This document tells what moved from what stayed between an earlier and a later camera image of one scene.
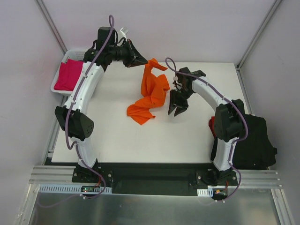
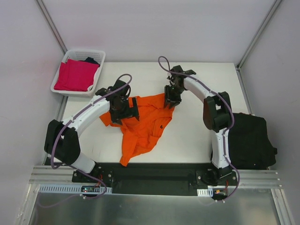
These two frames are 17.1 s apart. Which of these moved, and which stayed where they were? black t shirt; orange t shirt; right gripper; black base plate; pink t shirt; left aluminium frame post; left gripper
Moved: orange t shirt; left gripper; right gripper
Stayed: left aluminium frame post; black base plate; black t shirt; pink t shirt
